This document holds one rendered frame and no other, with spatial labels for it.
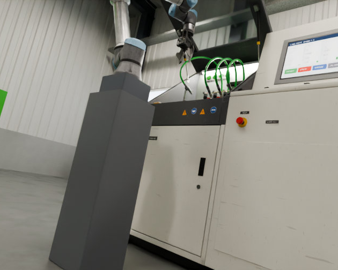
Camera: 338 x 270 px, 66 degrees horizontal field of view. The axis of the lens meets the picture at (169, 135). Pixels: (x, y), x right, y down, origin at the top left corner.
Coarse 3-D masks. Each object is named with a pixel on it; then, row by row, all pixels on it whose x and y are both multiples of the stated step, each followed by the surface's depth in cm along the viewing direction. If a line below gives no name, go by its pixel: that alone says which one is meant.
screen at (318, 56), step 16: (320, 32) 153; (336, 32) 146; (288, 48) 161; (304, 48) 154; (320, 48) 147; (336, 48) 141; (288, 64) 155; (304, 64) 148; (320, 64) 142; (336, 64) 137; (288, 80) 150; (304, 80) 143
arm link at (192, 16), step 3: (189, 12) 169; (192, 12) 170; (195, 12) 171; (189, 15) 168; (192, 15) 169; (195, 15) 171; (186, 18) 169; (189, 18) 169; (192, 18) 169; (195, 18) 171; (186, 21) 170; (189, 21) 169; (192, 21) 169; (195, 21) 171; (195, 24) 172
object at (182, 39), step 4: (184, 32) 168; (188, 32) 169; (192, 32) 169; (180, 36) 168; (184, 36) 165; (188, 36) 169; (192, 36) 173; (180, 40) 167; (184, 40) 165; (188, 40) 166; (180, 44) 166; (184, 44) 165; (188, 44) 167; (184, 48) 170
